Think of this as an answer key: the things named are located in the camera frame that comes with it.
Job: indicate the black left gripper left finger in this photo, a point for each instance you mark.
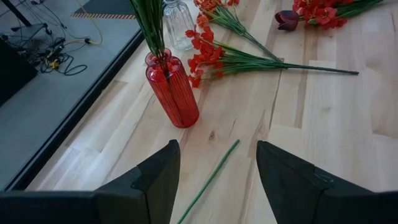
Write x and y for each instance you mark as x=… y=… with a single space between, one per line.
x=149 y=193

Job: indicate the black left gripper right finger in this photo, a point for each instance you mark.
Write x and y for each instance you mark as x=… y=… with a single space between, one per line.
x=295 y=193

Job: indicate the dark red artificial tulip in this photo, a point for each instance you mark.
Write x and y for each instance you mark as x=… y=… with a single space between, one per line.
x=287 y=20
x=211 y=179

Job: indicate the red ribbed glass vase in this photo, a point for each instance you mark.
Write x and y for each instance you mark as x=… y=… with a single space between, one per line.
x=174 y=93

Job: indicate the red artificial flower bunch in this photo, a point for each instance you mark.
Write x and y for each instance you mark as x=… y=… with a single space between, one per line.
x=323 y=14
x=206 y=49

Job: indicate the orange artificial flower bunch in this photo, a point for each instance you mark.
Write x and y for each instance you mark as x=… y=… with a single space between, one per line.
x=150 y=25
x=202 y=20

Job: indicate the clear ribbed glass vase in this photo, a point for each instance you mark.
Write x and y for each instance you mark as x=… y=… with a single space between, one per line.
x=178 y=25

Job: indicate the yellow power plug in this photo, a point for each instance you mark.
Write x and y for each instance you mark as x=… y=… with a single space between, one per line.
x=54 y=63

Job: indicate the black floor equipment box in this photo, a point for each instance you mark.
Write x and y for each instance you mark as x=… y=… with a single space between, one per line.
x=15 y=71

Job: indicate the black hazard-striped floor mat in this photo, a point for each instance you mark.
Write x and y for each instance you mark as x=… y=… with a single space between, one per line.
x=105 y=6

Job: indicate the grey wheeled stand base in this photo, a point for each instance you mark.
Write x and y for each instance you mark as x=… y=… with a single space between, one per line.
x=29 y=31

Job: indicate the black aluminium table frame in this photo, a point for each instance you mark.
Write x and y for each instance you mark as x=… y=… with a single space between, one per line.
x=81 y=105

